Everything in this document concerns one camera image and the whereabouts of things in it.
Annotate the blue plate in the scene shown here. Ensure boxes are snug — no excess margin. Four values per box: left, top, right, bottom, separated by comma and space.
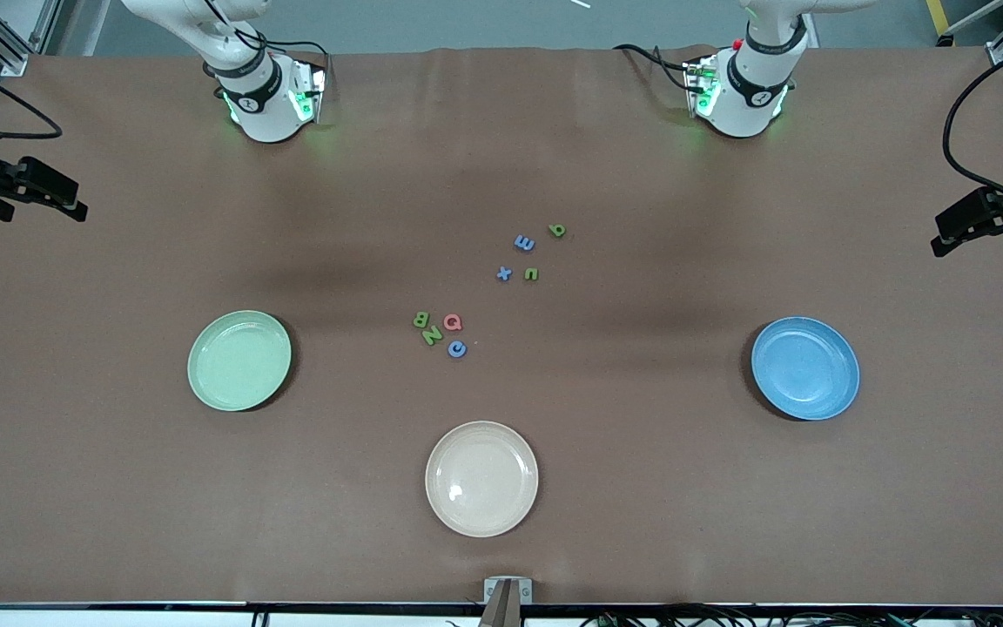
751, 316, 861, 421

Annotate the brown table cover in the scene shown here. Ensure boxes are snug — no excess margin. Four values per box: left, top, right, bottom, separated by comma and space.
0, 45, 1003, 606

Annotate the thin grey metal bar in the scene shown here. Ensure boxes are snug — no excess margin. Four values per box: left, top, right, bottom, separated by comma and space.
937, 0, 1003, 44

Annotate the black base cable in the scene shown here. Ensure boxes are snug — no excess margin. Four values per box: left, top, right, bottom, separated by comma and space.
613, 44, 701, 92
202, 0, 330, 66

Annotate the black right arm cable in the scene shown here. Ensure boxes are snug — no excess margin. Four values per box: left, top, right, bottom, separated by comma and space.
0, 48, 64, 142

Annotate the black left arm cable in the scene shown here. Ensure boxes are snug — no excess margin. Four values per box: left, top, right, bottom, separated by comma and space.
942, 39, 1003, 214

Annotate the tan camera pole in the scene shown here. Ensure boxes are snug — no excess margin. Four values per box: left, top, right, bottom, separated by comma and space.
478, 582, 526, 627

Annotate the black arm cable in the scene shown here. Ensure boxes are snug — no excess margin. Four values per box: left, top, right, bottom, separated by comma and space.
0, 48, 64, 142
942, 39, 1003, 214

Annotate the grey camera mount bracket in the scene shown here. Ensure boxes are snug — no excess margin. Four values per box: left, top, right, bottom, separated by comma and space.
484, 577, 534, 604

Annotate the beige plate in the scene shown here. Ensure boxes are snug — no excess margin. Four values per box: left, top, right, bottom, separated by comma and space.
425, 421, 540, 538

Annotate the light green plate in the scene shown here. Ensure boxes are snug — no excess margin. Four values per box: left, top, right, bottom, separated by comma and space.
187, 310, 293, 413

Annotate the grey base connector plate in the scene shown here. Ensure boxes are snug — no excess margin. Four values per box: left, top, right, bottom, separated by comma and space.
288, 57, 328, 125
684, 54, 720, 118

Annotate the black cable bundle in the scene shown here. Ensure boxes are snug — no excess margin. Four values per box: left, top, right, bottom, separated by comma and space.
580, 603, 1003, 627

